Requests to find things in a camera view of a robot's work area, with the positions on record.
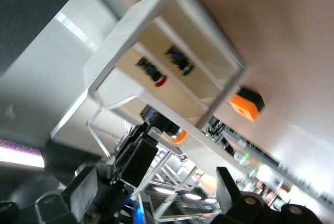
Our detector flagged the red push button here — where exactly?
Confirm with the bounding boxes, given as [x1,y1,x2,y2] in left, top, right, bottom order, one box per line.
[135,56,168,88]

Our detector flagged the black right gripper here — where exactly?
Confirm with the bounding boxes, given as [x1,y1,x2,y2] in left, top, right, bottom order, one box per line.
[98,125,159,209]

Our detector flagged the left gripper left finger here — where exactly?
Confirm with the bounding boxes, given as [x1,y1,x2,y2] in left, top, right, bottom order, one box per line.
[68,166,99,222]

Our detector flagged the orange push button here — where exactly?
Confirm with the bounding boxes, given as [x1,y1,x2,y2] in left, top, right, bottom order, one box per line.
[140,105,189,146]

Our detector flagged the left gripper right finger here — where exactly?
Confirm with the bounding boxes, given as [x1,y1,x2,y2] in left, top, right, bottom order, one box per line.
[213,167,265,224]

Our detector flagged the green push button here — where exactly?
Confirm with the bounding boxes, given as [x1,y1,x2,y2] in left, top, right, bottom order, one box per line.
[164,45,196,76]

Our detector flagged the orange black button enclosure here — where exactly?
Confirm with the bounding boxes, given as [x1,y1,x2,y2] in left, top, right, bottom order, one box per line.
[229,87,266,124]

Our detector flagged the white drawer cabinet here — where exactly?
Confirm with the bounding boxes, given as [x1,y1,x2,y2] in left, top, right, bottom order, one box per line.
[0,0,247,146]

